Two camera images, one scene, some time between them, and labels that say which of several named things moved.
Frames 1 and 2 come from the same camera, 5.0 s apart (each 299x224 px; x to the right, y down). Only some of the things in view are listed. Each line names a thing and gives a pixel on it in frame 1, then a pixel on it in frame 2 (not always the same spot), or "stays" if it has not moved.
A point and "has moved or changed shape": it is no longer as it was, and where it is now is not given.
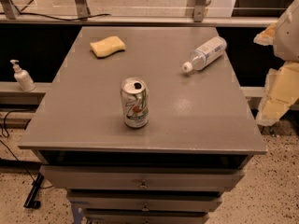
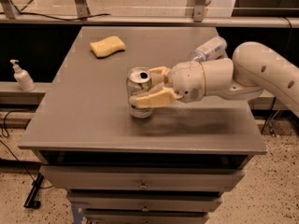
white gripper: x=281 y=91 to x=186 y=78
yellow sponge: x=107 y=47 stays
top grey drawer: x=141 y=177 stays
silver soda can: x=135 y=91 has moved or changed shape
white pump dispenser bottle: x=23 y=77 stays
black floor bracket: x=30 y=202 stays
